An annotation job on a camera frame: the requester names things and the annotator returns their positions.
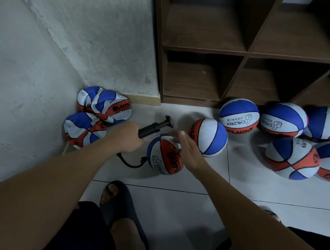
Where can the person's left hand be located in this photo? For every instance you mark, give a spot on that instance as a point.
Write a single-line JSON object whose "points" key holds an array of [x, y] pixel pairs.
{"points": [[126, 138]]}

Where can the black sandal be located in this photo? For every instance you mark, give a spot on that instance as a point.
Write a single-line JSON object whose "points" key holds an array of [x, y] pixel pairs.
{"points": [[121, 204], [221, 249]]}

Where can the person's foot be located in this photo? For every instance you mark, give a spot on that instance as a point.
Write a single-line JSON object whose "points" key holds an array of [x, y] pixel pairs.
{"points": [[129, 239], [272, 215]]}

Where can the brown wooden cubby shelf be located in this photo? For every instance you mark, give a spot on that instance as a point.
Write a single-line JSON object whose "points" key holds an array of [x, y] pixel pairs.
{"points": [[206, 37]]}

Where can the black hand pump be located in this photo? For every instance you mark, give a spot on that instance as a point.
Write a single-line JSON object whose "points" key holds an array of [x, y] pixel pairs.
{"points": [[153, 127]]}

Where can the person's right hand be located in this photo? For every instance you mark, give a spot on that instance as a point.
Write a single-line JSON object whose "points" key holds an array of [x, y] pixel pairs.
{"points": [[191, 156]]}

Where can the person's left forearm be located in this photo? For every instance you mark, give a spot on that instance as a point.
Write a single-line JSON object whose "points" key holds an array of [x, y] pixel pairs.
{"points": [[35, 199]]}

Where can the person's right forearm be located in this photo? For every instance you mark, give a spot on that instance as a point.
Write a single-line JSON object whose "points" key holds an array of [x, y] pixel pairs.
{"points": [[264, 227]]}

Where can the person's left foot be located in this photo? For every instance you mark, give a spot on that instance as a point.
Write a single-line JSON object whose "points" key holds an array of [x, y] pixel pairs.
{"points": [[129, 239]]}

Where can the person's right foot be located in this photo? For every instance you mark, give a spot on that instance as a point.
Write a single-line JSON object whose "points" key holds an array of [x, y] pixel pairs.
{"points": [[272, 215]]}

